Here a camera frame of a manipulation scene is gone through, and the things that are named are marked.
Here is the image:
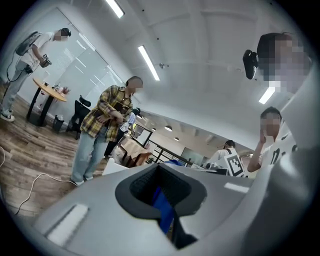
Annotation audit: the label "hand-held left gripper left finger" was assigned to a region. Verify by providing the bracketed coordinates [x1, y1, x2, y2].
[32, 163, 177, 256]

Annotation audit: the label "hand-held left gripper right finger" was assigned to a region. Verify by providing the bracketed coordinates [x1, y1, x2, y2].
[156, 164, 255, 256]

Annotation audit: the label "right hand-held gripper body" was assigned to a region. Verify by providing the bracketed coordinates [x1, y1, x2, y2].
[202, 154, 245, 178]

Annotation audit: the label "blue cloth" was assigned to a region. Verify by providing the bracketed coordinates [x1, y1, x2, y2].
[151, 186, 176, 236]

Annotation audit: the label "black office chair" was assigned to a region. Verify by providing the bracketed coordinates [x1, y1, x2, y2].
[66, 94, 92, 141]

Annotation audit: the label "white panel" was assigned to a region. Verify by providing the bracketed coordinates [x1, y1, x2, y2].
[102, 158, 131, 176]

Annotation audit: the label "black metal railing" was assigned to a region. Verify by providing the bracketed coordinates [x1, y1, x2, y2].
[149, 139, 194, 166]

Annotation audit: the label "long ceiling light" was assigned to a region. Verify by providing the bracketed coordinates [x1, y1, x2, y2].
[104, 0, 125, 19]
[258, 86, 276, 105]
[137, 45, 161, 82]

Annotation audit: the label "brown covered table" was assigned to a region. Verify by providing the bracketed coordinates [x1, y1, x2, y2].
[117, 136, 153, 168]

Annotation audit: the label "black waste bin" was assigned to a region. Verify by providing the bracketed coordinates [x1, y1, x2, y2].
[52, 114, 65, 133]

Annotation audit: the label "person's head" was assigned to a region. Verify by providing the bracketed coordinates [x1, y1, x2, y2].
[256, 32, 313, 95]

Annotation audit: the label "pink items on table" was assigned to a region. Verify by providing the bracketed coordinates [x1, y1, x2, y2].
[51, 84, 71, 96]

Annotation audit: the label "round wooden table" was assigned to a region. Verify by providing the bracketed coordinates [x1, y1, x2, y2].
[26, 77, 68, 128]

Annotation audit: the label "black head-worn camera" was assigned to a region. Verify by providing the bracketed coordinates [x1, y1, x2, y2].
[242, 49, 260, 80]

